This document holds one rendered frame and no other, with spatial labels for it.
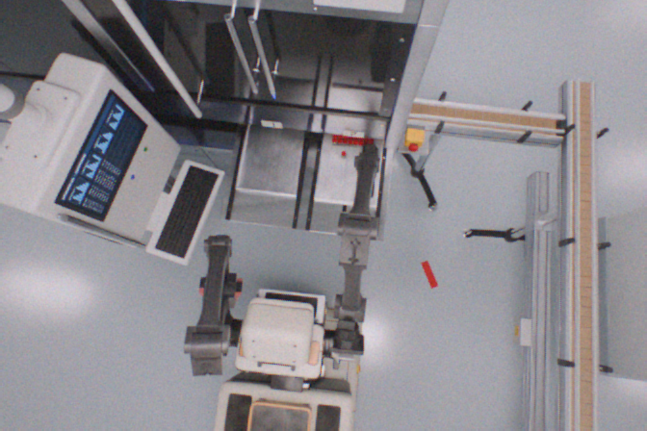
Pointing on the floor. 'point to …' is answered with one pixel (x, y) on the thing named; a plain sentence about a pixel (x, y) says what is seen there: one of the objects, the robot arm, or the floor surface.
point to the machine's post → (425, 36)
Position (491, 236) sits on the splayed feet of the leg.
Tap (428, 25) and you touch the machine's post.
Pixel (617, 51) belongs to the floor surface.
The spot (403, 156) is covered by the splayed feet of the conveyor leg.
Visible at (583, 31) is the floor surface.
